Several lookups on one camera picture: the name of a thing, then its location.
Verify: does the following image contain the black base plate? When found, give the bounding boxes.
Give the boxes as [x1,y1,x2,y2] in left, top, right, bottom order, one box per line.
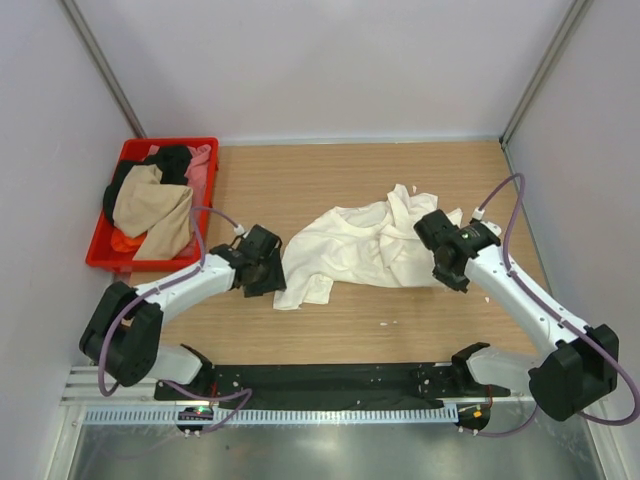
[185,363,510,411]

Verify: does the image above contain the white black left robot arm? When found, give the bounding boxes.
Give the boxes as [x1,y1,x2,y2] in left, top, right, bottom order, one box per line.
[79,224,286,400]

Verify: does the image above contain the white t-shirt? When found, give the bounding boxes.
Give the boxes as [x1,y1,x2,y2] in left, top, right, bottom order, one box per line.
[273,184,439,311]

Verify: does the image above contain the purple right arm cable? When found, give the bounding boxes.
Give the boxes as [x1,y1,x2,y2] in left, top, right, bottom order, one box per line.
[457,173,640,437]

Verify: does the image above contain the pink t-shirt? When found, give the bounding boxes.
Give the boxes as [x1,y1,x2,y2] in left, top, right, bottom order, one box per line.
[148,145,212,209]

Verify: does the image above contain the beige t-shirt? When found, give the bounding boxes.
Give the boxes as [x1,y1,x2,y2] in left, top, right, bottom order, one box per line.
[113,165,193,261]

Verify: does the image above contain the black t-shirt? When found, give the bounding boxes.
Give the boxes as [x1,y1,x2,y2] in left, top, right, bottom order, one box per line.
[102,145,192,226]

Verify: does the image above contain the grey right corner post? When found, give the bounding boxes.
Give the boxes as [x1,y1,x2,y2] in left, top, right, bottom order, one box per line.
[499,0,594,150]

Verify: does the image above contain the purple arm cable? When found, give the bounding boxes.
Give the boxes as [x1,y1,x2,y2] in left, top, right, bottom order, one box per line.
[457,173,640,437]
[97,205,254,435]

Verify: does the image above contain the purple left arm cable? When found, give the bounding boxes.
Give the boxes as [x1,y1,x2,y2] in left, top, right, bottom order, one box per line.
[97,205,254,435]

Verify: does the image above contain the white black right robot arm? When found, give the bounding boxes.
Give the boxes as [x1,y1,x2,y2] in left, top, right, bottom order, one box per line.
[414,210,619,421]

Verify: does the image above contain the grey metal corner post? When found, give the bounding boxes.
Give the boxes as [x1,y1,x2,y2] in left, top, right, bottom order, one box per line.
[58,0,147,138]

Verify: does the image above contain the aluminium rail frame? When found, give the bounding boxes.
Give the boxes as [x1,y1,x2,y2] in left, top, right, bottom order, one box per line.
[47,363,639,479]

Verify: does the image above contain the orange t-shirt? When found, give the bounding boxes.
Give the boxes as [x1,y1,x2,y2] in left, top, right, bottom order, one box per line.
[110,229,146,253]

